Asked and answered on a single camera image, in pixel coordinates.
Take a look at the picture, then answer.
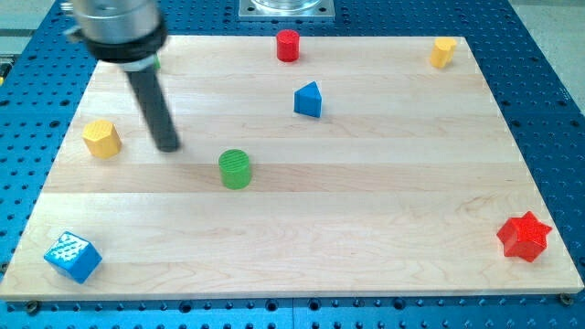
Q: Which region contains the yellow hexagon block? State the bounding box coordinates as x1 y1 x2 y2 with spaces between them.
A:
82 120 122 159

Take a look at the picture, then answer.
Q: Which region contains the light wooden board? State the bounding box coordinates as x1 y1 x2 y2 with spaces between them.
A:
1 36 583 301

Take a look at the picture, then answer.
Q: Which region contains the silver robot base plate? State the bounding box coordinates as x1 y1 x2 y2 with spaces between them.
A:
238 0 335 20

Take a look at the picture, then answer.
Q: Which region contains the red cylinder block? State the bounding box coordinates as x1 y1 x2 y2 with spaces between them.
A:
276 29 300 62

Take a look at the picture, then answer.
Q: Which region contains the green cylinder block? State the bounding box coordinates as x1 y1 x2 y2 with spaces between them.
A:
218 149 251 190

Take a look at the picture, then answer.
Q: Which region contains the red star block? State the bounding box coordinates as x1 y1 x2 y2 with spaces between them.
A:
496 211 552 262

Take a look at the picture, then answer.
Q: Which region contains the blue cube block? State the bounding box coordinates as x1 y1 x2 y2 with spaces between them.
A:
44 231 102 284

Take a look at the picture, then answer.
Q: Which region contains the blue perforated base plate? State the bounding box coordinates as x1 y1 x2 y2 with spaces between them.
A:
1 0 584 328

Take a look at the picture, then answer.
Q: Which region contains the green block behind arm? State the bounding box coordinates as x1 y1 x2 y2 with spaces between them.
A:
154 54 161 70

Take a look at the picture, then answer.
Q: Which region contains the blue triangular prism block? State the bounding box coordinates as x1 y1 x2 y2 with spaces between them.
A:
293 81 322 118

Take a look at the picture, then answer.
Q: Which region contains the yellow heart block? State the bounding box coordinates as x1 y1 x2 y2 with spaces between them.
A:
430 37 457 69

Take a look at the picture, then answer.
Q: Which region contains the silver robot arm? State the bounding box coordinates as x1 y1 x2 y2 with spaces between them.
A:
60 0 180 153

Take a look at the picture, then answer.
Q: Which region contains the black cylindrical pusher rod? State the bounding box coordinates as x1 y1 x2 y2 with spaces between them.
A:
125 66 180 153

